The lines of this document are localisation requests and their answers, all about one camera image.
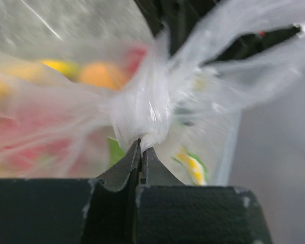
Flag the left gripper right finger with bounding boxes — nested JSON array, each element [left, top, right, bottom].
[[141, 147, 184, 186]]

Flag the fake orange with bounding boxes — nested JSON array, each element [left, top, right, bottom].
[[78, 62, 129, 90]]

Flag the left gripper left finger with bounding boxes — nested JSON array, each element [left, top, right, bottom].
[[97, 139, 141, 192]]

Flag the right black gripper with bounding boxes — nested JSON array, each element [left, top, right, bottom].
[[135, 1, 301, 64]]

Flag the pink fake dragon fruit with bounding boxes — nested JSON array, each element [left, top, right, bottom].
[[0, 115, 111, 178]]

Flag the yellow fake banana bunch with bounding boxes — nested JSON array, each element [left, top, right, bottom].
[[0, 56, 79, 99]]

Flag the clear plastic bag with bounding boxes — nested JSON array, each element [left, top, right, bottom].
[[0, 1, 305, 186]]

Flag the bright red fake apple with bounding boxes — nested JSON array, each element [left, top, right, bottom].
[[126, 46, 148, 75]]

